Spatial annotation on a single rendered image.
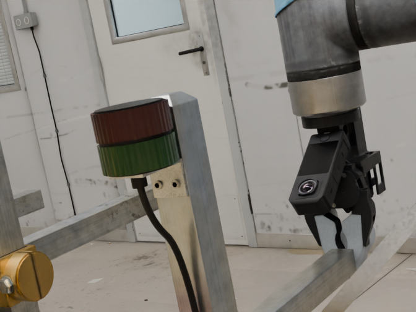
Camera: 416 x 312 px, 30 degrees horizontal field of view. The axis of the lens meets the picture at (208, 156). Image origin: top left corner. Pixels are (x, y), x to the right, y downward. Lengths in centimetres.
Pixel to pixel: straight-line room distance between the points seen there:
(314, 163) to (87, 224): 28
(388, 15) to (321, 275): 30
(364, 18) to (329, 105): 11
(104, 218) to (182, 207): 35
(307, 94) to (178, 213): 34
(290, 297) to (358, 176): 18
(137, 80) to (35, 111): 95
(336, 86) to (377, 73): 261
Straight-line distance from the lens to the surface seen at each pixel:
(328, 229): 98
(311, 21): 91
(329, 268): 91
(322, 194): 87
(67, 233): 92
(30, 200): 122
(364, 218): 95
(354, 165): 94
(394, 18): 89
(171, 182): 62
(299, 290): 86
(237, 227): 417
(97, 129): 58
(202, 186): 63
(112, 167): 58
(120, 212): 99
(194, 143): 62
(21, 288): 79
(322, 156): 92
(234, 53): 392
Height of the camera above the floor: 115
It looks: 9 degrees down
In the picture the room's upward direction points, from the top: 11 degrees counter-clockwise
